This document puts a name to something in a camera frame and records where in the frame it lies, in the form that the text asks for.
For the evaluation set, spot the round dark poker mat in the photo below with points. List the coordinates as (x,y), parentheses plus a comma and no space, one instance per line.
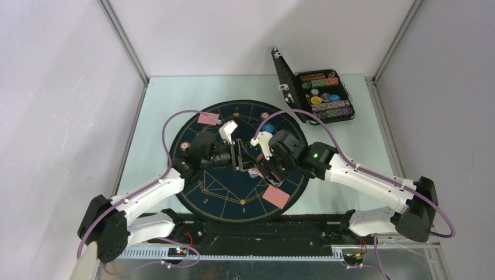
(233,197)

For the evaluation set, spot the blue button in case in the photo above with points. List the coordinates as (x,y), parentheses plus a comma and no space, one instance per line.
(335,98)

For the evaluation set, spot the red poker chip stack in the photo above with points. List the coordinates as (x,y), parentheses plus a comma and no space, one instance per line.
(264,115)

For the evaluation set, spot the pink playing card deck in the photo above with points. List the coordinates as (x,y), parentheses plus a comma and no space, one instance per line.
(272,179)

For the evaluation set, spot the blue white chip stack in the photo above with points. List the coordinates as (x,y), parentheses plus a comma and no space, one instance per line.
(252,173)

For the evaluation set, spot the blue small blind button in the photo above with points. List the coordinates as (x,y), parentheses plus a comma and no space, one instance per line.
(267,127)

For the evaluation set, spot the pink dealt card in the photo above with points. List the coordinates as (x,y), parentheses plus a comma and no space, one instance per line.
(276,196)
(209,119)

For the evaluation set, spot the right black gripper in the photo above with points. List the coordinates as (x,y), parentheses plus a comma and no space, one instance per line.
(269,167)

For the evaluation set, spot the yellow button in case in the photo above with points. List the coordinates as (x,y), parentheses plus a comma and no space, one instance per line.
(316,100)

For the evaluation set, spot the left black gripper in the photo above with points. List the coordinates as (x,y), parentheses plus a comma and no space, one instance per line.
(240,159)

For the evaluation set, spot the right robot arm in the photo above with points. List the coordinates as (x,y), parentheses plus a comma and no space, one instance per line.
(410,206)

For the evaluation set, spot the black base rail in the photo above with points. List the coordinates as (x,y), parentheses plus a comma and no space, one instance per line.
(284,236)

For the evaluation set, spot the black poker chip case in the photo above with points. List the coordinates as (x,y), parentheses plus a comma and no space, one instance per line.
(321,92)

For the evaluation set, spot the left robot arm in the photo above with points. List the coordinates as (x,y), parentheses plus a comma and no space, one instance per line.
(116,223)

